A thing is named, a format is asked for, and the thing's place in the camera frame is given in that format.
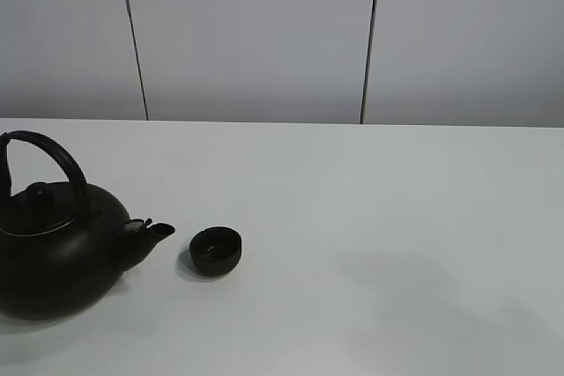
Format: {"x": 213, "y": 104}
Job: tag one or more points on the small black teacup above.
{"x": 215, "y": 251}

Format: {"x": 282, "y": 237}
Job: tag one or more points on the black round teapot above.
{"x": 64, "y": 244}

